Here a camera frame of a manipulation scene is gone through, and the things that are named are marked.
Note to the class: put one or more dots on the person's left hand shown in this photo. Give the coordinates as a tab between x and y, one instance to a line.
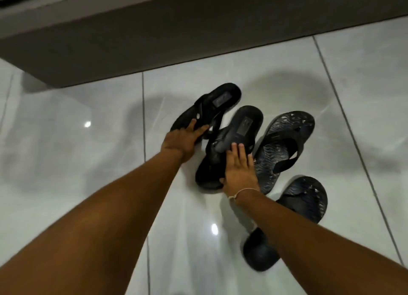
179	142

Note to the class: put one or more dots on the black wave-patterned flip-flop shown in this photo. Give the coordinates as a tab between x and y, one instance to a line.
287	125
306	196

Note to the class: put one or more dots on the person's right middle finger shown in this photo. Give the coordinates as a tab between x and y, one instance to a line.
241	154

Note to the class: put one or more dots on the person's right hand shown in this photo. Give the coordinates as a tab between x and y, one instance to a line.
239	175

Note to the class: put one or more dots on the person's left forearm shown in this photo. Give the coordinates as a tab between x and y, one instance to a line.
95	227

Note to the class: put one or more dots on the grey cabinet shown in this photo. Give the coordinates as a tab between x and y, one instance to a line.
191	26

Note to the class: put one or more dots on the person's right forearm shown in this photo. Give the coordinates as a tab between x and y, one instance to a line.
318	253

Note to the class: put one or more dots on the person's right thumb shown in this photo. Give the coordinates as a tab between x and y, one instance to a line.
223	183

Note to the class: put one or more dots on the person's left thumb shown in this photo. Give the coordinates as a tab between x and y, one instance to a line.
201	131

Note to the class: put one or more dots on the black smooth slide sandal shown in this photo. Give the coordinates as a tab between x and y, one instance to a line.
244	125
220	100

